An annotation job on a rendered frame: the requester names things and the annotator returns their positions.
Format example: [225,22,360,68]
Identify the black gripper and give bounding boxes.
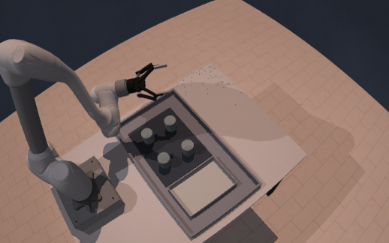
[126,63,170,101]

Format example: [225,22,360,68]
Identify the translucent grey cylinder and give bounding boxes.
[164,115,177,132]
[141,128,155,144]
[158,152,171,169]
[181,139,195,156]

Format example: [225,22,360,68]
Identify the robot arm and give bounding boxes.
[0,39,129,211]

